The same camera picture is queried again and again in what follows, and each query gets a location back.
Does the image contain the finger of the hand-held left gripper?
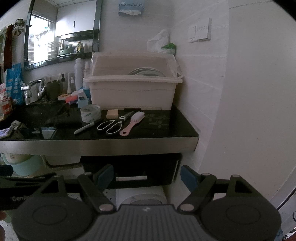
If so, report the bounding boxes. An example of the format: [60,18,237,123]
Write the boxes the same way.
[0,164,57,186]

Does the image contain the teal plastic basin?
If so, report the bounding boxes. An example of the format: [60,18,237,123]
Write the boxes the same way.
[10,154,44,177]

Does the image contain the blue printed packet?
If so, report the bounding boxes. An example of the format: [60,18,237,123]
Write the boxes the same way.
[6,63,26,106]

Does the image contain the black white scissors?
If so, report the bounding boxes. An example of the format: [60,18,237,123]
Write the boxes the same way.
[97,110,135,135]

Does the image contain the blue tissue pack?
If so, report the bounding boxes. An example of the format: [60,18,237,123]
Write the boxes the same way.
[118,0,144,16]

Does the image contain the white black pen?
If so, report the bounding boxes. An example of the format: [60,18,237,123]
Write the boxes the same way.
[74,119,104,135]

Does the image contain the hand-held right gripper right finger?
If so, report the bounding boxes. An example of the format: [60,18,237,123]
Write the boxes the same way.
[178,164,266,212]

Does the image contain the grey plate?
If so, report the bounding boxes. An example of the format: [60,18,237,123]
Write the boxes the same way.
[127,67,166,76]

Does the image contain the clear tape roll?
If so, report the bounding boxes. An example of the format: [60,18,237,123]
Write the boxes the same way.
[80,104,102,123]

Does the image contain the white wall hooks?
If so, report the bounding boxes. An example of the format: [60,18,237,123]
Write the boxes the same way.
[12,19,24,37]

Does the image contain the red printed packet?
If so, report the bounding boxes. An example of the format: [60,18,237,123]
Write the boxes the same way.
[0,82,13,115]

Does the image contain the white wall switch panel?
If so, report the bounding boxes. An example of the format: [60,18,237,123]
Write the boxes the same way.
[188,18,212,43]

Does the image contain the white plastic bag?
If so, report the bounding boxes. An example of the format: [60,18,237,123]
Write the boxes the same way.
[147,29,171,55]

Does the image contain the white round appliance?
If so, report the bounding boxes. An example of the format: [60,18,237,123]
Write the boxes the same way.
[115,186,169,206]

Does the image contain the crumpled grey rag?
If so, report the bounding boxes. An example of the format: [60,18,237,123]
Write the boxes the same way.
[10,120,26,130]

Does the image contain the beige plastic basin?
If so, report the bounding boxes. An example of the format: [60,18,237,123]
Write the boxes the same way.
[2,153,28,166]

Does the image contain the dark green cup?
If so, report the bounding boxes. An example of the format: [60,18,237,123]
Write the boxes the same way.
[46,80,63,101]

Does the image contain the brown hanging towel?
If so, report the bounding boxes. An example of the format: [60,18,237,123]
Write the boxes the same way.
[3,25,14,72]

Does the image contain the black vanity counter steel edge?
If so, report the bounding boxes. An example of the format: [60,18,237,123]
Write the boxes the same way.
[0,102,200,156]

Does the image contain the beige dish rack box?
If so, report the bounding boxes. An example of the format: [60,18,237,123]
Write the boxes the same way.
[83,52,184,111]

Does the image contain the green plastic bag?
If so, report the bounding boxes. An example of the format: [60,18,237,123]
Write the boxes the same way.
[161,43,177,56]

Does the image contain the wall mirror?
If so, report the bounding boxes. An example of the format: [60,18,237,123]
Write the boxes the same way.
[23,0,103,71]

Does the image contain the flexible metal drain hose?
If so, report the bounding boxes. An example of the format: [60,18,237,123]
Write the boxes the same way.
[41,155,82,171]

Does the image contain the tall white bottle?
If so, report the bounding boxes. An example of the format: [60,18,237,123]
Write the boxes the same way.
[74,58,84,92]

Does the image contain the black sink basin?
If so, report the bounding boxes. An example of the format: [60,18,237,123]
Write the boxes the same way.
[25,101,82,131]

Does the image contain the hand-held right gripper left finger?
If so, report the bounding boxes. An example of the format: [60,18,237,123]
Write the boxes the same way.
[35,164,117,214]

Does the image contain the chrome faucet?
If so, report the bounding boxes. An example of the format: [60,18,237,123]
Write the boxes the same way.
[21,78,47,105]

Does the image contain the pink scrub brush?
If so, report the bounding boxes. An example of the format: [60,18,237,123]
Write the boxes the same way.
[119,111,146,137]

